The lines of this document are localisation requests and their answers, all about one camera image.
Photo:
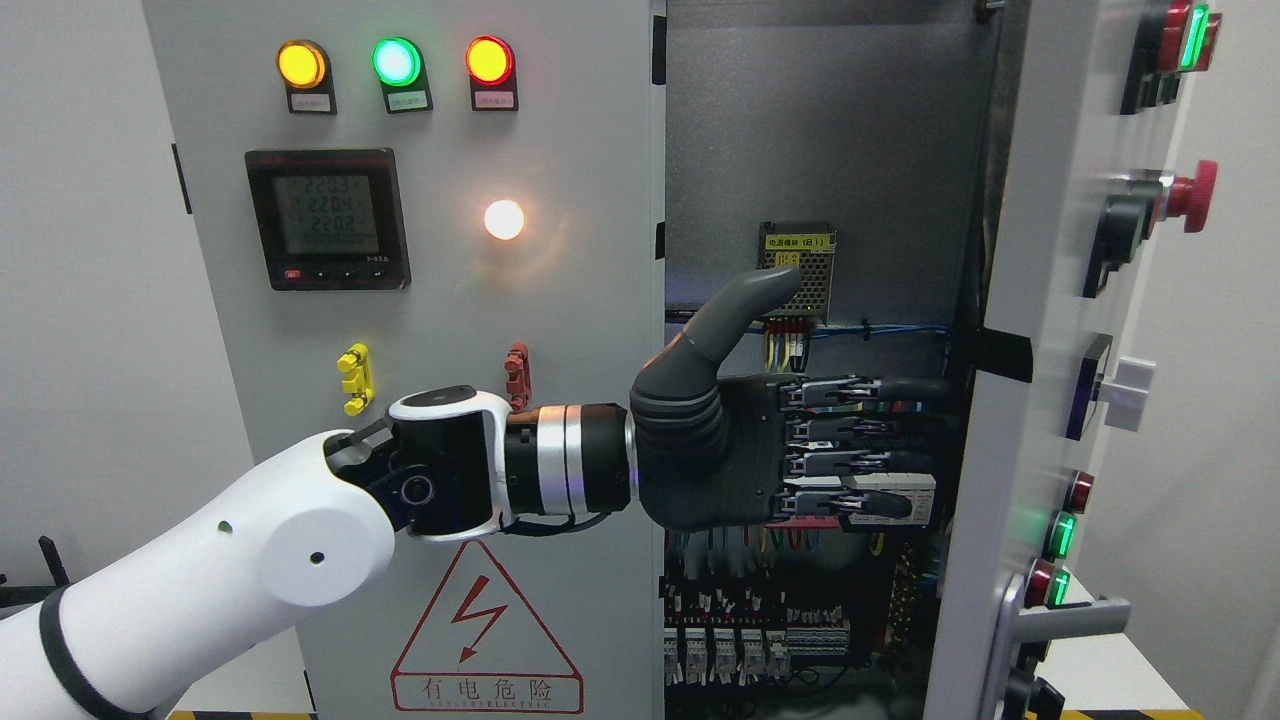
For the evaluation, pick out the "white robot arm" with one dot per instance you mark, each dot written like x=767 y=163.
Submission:
x=304 y=530

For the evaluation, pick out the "lower relay terminal row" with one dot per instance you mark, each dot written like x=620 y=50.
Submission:
x=735 y=634

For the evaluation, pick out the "red indicator lamp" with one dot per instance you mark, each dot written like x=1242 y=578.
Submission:
x=489 y=60

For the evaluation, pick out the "black digital power meter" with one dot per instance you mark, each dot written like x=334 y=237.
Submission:
x=330 y=219

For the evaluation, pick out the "yellow terminal connector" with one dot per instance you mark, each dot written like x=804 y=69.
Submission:
x=355 y=366

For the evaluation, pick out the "white glowing indicator lamp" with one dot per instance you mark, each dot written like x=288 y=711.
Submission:
x=504 y=219

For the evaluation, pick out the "metal mesh power supply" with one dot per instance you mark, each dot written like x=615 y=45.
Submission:
x=811 y=246

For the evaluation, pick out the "silver door handle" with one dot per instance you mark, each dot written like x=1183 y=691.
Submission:
x=1033 y=614

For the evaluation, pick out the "red triangle warning sticker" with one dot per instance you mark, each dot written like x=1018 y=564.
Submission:
x=480 y=648

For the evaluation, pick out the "grey cabinet door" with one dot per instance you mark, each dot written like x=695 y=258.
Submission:
x=1099 y=86
x=575 y=136

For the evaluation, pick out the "green indicator lamp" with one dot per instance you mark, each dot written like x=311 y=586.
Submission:
x=396 y=61

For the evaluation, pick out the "black white surge protector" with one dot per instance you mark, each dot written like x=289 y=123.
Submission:
x=889 y=473

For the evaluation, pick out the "yellow indicator lamp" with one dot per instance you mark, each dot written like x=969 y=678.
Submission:
x=302 y=64

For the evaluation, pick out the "white socket breaker row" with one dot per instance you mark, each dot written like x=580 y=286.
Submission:
x=805 y=503

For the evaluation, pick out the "red emergency stop button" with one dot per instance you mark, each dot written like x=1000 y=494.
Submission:
x=1187 y=197

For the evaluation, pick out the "red terminal connector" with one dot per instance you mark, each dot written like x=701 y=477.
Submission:
x=518 y=377

